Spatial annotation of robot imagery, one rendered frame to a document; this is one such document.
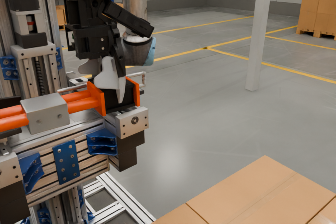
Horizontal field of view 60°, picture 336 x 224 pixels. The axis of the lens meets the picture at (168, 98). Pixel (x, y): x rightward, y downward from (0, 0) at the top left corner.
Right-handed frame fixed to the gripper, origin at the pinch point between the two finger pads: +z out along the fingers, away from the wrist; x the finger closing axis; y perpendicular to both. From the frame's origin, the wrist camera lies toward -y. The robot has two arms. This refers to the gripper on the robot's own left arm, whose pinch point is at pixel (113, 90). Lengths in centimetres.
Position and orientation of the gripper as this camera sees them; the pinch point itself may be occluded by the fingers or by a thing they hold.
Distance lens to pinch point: 61.9
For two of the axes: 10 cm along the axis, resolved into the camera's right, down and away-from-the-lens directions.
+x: 5.5, 3.4, -7.6
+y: -8.3, 2.2, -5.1
